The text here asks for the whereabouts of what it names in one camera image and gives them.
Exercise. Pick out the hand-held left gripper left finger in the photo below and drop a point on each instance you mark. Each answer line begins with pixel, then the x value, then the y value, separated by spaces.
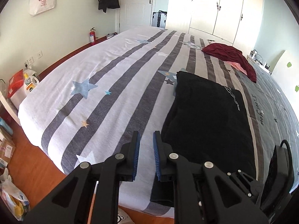
pixel 136 158

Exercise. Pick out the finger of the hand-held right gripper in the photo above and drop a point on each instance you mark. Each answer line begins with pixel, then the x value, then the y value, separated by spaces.
pixel 250 184

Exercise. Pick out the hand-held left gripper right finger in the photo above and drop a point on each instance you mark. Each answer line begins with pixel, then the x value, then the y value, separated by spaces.
pixel 156 158

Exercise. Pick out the black printed sweatshirt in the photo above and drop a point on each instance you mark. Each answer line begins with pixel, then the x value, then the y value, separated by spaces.
pixel 205 121

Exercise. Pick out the striped star-print bed sheet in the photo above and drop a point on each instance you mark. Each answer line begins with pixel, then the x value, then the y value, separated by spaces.
pixel 93 112

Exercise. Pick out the white headboard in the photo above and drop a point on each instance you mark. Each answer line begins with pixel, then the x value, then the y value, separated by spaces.
pixel 282 74

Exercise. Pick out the pink garment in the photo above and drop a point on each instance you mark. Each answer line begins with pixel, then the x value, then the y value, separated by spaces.
pixel 238 66

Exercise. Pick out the light wooden nightstand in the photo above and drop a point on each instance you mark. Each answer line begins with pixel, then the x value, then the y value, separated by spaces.
pixel 259 61

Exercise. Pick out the dark red garment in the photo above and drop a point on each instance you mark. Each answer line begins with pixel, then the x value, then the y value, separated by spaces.
pixel 229 53

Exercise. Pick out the clear plastic bag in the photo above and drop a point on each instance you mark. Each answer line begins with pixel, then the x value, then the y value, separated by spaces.
pixel 14 198

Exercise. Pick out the white detergent jug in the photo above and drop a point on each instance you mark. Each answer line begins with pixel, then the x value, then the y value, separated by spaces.
pixel 31 84

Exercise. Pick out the red fire extinguisher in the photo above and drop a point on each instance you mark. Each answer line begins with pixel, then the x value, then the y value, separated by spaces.
pixel 92 37

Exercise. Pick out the brown cardboard box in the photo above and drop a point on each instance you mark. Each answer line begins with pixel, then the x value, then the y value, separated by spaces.
pixel 7 150

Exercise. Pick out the white shelf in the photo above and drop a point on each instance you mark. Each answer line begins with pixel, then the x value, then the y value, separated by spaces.
pixel 9 112

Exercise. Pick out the silver ribbed suitcase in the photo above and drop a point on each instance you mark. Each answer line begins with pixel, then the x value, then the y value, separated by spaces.
pixel 158 19

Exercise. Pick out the red bag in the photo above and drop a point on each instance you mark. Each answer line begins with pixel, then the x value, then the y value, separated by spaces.
pixel 15 84

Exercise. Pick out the white door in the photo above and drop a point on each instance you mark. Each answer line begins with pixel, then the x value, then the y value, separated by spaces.
pixel 135 9

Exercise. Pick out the cream wardrobe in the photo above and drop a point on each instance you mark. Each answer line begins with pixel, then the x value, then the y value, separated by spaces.
pixel 210 7

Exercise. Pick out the white wall socket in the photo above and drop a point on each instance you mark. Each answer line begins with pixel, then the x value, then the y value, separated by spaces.
pixel 29 61

